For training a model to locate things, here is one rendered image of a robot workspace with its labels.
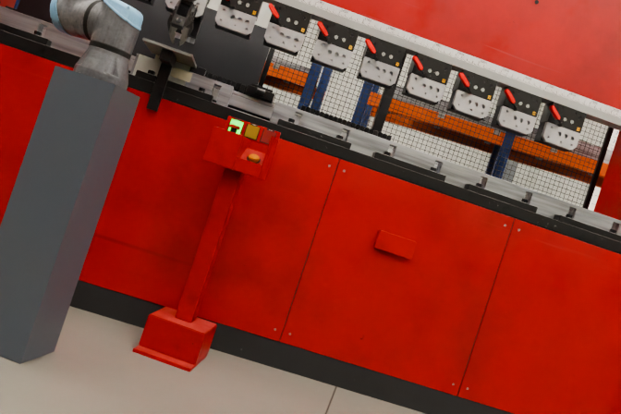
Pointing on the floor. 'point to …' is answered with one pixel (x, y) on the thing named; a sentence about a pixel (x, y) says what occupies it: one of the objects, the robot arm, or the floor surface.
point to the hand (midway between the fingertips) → (176, 42)
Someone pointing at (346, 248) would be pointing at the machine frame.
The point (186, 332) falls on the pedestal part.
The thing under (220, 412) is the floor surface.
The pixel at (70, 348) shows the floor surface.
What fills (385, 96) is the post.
